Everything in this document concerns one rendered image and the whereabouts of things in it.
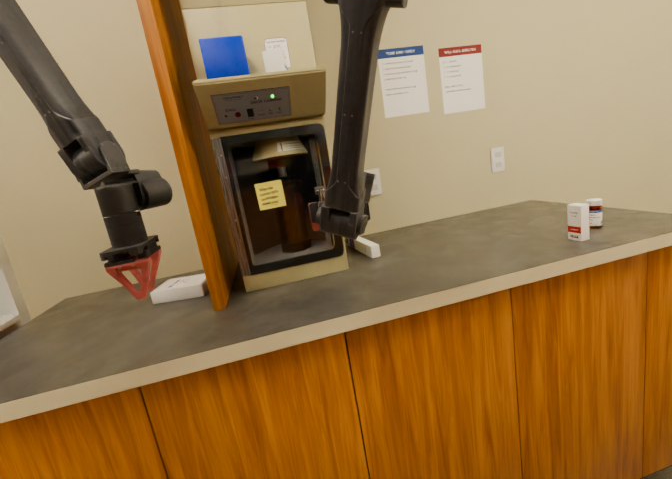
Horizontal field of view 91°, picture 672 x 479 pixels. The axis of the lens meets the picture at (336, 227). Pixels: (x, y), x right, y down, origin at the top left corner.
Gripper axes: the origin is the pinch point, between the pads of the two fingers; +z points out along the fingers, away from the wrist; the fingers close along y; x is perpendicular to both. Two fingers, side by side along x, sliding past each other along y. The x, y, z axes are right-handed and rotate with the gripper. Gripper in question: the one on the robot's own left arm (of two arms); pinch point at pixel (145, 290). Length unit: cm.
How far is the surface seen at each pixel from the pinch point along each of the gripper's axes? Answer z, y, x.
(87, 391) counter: 18.1, 2.4, 16.0
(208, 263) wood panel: 3.2, 23.4, -7.3
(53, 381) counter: 16.0, 6.0, 23.2
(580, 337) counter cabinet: 43, 4, -103
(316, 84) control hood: -37, 24, -44
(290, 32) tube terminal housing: -53, 33, -41
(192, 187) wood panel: -16.7, 23.6, -8.1
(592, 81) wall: -33, 74, -191
